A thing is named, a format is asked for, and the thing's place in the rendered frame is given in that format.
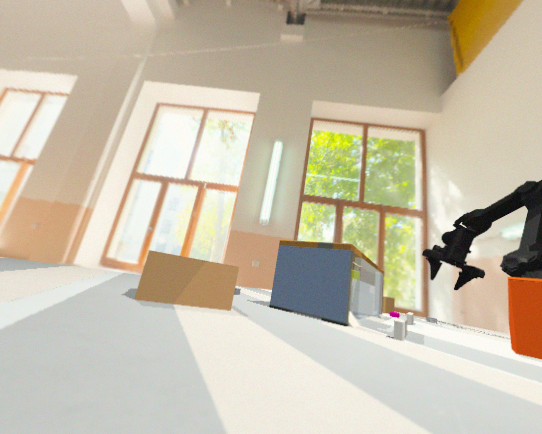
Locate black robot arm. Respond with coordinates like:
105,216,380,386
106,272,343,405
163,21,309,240
432,180,542,280

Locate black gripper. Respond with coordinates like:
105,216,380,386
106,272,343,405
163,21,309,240
422,242,485,290

